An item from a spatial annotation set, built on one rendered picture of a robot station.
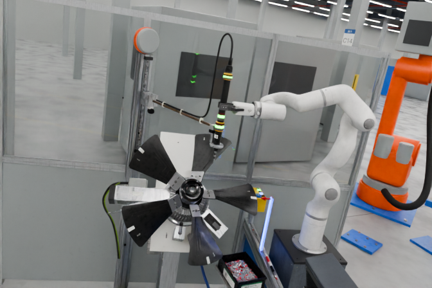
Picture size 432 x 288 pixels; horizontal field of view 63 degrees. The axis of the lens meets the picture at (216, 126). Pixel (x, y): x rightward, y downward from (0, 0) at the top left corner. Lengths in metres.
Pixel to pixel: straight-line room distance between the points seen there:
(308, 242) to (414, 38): 3.72
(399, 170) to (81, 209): 4.05
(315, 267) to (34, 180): 1.95
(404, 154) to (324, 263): 3.92
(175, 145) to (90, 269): 1.28
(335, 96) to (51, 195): 1.97
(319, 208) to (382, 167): 3.46
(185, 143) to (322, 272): 1.15
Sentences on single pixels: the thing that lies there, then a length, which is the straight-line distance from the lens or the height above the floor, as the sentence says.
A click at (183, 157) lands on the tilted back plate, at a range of 2.12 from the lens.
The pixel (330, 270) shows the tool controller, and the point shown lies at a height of 1.24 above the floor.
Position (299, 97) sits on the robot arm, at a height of 1.75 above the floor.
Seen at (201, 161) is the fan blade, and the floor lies 1.32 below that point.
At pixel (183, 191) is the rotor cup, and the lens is 1.78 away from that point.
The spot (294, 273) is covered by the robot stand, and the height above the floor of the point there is 0.87.
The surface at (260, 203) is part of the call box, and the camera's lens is 2.20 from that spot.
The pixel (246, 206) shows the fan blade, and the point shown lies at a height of 1.17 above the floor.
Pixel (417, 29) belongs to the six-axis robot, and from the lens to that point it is 5.26.
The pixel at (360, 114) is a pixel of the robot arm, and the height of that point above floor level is 1.73.
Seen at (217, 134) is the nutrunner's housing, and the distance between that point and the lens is 1.73.
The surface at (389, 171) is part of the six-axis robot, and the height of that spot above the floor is 0.57.
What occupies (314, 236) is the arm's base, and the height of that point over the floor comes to 1.03.
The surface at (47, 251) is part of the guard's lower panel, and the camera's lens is 2.96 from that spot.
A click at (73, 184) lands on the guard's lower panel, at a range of 2.65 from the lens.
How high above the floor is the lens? 1.98
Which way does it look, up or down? 14 degrees down
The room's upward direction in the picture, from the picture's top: 9 degrees clockwise
